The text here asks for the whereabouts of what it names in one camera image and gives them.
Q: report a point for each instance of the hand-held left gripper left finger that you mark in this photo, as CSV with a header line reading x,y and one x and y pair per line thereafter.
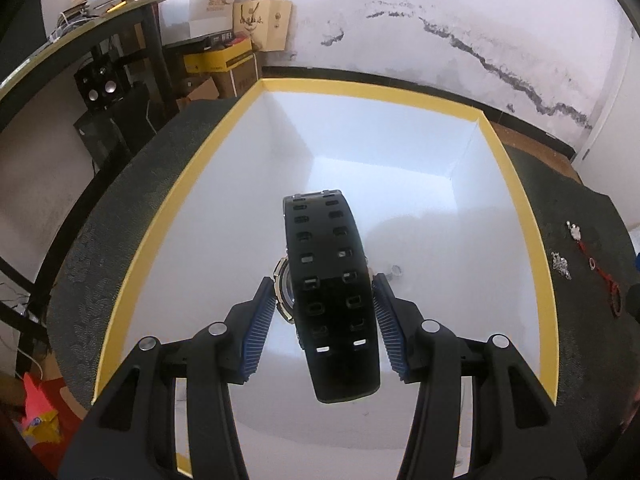
x,y
259,324

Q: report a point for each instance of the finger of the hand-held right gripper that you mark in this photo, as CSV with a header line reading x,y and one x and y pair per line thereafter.
x,y
634,290

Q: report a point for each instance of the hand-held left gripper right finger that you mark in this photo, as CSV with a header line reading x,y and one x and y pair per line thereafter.
x,y
387,321

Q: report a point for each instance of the black wristwatch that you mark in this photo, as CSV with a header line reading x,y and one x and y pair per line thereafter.
x,y
326,294

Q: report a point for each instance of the white box with yellow rim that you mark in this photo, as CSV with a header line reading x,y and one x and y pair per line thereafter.
x,y
350,180

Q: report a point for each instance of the silver pendant charm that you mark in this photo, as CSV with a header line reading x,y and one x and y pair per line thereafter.
x,y
574,230

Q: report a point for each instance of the dark green table mat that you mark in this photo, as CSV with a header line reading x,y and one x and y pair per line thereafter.
x,y
565,240

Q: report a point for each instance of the red and yellow paper bag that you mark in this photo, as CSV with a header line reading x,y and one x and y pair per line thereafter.
x,y
42,417

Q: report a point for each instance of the brown cardboard box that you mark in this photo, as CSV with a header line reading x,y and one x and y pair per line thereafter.
x,y
235,77

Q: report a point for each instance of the yellow and black box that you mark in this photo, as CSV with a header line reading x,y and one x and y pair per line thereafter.
x,y
220,60

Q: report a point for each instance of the black speaker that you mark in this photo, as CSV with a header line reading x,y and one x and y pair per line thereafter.
x,y
102,85

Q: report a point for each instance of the beige paper gift bag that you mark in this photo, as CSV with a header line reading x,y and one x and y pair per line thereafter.
x,y
262,22

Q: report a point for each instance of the black metal shelf rack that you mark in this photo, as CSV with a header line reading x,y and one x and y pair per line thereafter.
x,y
100,60

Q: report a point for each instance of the white paper shopping bag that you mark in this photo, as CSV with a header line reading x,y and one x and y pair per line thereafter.
x,y
202,7

